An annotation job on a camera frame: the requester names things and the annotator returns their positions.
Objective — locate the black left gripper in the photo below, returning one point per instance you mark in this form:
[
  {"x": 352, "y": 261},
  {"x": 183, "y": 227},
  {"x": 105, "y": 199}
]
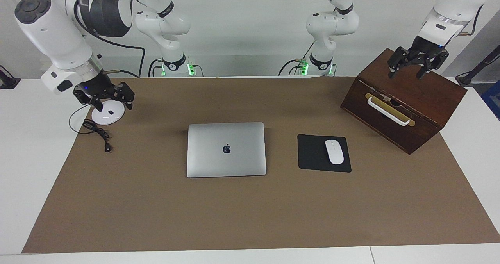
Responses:
[{"x": 424, "y": 53}]

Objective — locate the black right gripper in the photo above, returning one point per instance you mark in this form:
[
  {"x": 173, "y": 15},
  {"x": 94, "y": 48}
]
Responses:
[{"x": 103, "y": 88}]

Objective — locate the silver grey laptop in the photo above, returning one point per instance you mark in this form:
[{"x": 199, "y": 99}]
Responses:
[{"x": 226, "y": 150}]

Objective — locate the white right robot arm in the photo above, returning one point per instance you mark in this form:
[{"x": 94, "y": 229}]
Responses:
[{"x": 54, "y": 29}]

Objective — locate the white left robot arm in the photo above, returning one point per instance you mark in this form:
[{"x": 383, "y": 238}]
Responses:
[{"x": 332, "y": 22}]

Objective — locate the dark brown wooden box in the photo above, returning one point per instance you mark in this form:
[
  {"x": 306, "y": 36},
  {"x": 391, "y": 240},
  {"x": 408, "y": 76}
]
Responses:
[{"x": 422, "y": 100}]

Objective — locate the black tripod leg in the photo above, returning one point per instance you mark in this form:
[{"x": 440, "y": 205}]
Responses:
[{"x": 474, "y": 72}]

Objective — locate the blue crate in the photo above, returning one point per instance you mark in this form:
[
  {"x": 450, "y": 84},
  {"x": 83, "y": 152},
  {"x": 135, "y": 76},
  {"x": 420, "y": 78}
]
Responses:
[{"x": 493, "y": 100}]

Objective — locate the black clamp stand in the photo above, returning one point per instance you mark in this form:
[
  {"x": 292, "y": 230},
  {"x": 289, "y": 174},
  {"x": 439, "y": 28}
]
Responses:
[{"x": 7, "y": 82}]

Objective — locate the white computer mouse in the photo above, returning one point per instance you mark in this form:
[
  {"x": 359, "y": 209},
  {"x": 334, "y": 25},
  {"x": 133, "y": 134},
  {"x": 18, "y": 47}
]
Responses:
[{"x": 334, "y": 152}]

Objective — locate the black mouse pad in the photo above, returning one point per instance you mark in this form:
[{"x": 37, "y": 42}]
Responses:
[{"x": 312, "y": 154}]

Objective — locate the brown table mat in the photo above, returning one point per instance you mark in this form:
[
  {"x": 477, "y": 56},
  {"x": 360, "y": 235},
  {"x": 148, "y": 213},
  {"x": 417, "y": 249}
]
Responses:
[{"x": 250, "y": 213}]

